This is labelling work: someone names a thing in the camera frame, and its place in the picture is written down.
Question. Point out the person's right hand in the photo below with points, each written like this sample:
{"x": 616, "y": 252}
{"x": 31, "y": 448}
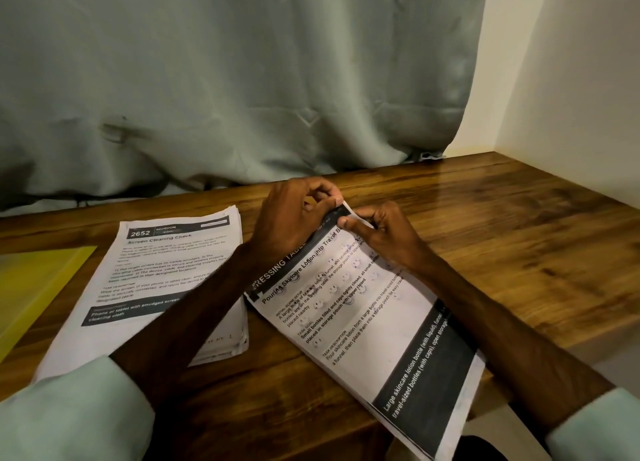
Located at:
{"x": 390, "y": 238}

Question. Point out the person's left hand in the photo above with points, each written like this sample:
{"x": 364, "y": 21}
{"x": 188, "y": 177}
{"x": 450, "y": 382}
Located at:
{"x": 290, "y": 221}

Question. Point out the yellow patterned folder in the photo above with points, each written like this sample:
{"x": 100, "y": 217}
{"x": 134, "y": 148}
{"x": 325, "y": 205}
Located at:
{"x": 35, "y": 291}

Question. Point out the person's left forearm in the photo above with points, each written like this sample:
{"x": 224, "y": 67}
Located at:
{"x": 120, "y": 376}

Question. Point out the person's right forearm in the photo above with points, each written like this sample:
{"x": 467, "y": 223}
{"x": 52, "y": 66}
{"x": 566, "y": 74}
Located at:
{"x": 530, "y": 356}

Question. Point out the pale green curtain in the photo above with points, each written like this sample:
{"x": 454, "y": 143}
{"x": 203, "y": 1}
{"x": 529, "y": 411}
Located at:
{"x": 240, "y": 76}

